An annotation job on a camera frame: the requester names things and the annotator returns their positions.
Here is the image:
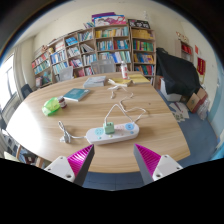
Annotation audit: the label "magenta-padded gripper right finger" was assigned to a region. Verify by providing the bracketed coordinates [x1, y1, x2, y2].
[133, 143, 184, 186]

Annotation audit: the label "green plastic pack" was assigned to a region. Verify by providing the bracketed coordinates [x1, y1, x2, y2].
[41, 97, 61, 117]

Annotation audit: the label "window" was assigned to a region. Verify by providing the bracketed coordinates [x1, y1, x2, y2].
[0, 53, 18, 111]

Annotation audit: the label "white power strip cord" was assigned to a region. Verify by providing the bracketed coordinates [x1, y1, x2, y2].
[57, 120, 89, 144]

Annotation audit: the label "white bottle with red label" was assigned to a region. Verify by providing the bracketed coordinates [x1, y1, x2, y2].
[120, 60, 129, 80]

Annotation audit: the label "white charger cable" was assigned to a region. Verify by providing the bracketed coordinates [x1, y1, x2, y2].
[103, 78, 148, 126]

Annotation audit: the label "wooden bookshelf unit with books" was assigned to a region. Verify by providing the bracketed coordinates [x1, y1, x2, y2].
[31, 12, 157, 88]

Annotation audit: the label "grey book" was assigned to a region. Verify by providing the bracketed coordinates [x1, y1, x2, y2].
[83, 75, 108, 89]

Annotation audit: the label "grey mesh chair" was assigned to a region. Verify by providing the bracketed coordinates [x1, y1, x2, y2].
[90, 58, 117, 75]
[58, 65, 74, 82]

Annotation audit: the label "small green charger block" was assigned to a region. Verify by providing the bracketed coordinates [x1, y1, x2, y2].
[102, 121, 116, 136]

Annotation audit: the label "dark office chair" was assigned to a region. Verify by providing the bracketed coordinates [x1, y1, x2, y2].
[20, 83, 34, 99]

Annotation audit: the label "papers on floor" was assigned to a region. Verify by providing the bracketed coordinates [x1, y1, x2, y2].
[169, 101, 191, 123]

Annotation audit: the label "small wooden wall shelf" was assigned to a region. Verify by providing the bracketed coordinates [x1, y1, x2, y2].
[175, 39, 194, 64]

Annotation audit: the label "white power strip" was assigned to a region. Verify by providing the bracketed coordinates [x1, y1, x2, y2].
[85, 121, 140, 146]

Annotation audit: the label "small dark red jar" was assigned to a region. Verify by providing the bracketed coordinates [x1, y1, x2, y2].
[57, 95, 68, 109]

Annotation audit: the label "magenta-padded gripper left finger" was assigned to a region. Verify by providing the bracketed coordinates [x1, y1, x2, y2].
[44, 143, 96, 187]

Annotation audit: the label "white box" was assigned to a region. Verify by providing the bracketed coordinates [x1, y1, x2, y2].
[159, 78, 183, 103]

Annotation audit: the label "cardboard box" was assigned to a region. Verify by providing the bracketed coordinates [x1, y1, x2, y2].
[185, 87, 209, 114]

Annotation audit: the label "black cloth cover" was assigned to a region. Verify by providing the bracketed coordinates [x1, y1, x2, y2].
[155, 47, 202, 98]

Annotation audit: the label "red wall banner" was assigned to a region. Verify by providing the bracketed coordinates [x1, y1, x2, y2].
[196, 57, 207, 76]

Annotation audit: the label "yellow book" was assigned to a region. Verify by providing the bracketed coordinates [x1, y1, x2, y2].
[128, 73, 151, 85]
[111, 77, 134, 87]

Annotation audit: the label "teal book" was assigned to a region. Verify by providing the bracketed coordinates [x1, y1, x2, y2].
[62, 87, 91, 102]

